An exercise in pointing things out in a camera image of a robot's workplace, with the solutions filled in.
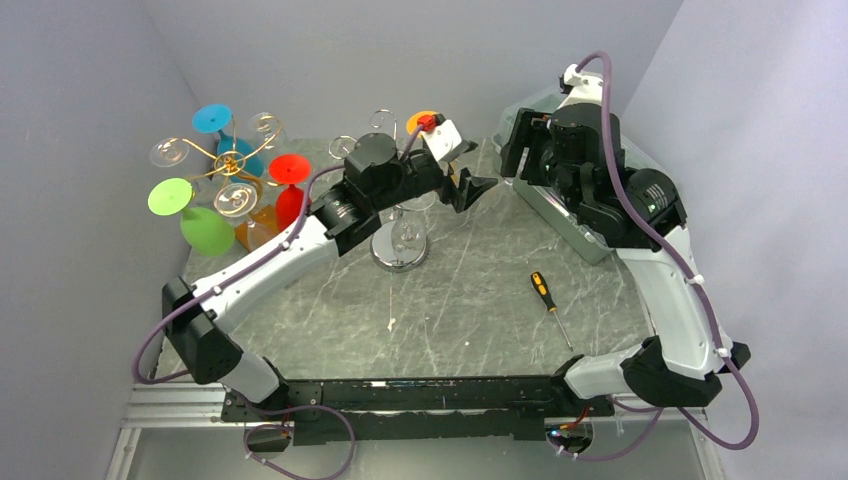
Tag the red plastic wine glass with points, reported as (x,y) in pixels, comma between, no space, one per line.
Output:
(289,170)

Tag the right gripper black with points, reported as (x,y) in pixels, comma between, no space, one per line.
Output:
(533,128)

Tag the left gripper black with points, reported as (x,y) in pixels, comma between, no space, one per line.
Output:
(463,196)

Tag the clear glass on gold rack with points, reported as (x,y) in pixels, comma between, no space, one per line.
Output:
(169,152)
(267,135)
(237,200)

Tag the orange wooden rack base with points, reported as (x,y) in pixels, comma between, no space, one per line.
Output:
(260,228)

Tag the chrome wine glass rack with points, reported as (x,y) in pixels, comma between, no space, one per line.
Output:
(380,244)

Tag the clear glass on gold rack back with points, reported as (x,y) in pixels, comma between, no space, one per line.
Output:
(267,135)

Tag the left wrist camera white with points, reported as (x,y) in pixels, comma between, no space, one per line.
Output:
(438,133)

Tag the gold wine glass rack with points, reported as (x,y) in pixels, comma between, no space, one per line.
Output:
(231,164)

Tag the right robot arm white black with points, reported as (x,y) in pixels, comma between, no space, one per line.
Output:
(680,365)

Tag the clear glass on gold rack left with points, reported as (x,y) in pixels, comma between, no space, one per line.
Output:
(169,152)

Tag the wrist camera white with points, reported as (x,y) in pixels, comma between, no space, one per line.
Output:
(580,88)
(438,133)

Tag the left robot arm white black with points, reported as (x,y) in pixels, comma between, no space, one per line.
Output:
(199,317)

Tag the orange plastic wine glass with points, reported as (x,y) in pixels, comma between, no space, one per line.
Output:
(414,143)

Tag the clear wine glass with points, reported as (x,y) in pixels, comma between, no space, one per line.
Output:
(408,239)
(420,203)

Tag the clear glass on gold rack front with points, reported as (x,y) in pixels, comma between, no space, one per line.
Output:
(237,200)

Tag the blue plastic wine glass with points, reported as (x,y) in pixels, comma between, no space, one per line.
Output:
(216,118)

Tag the green plastic wine glass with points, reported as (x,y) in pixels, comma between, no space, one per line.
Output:
(204,229)

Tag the orange black screwdriver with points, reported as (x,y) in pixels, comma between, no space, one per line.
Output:
(542,289)

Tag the aluminium frame rail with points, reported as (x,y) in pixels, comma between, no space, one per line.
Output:
(177,432)

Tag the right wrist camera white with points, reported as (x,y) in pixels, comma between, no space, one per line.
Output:
(580,88)

